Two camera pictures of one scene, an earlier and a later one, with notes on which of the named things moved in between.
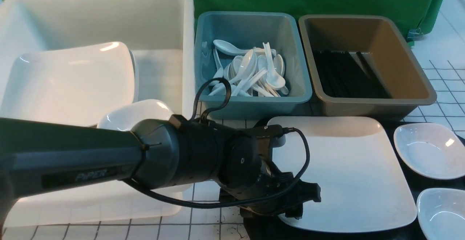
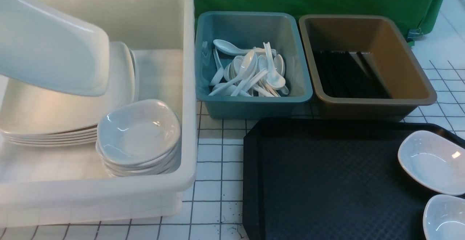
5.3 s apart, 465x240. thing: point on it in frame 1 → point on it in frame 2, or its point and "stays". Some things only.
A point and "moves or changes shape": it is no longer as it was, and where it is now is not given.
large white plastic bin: x=158 y=25 stays
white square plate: x=75 y=86 stays
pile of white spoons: x=258 y=72 stays
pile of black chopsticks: x=341 y=76 stays
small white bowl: x=441 y=212 moves or changes shape
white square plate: x=136 y=85 → x=27 y=108
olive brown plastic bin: x=362 y=66 stays
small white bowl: x=433 y=150 moves or changes shape
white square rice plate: x=354 y=160 → x=40 y=47
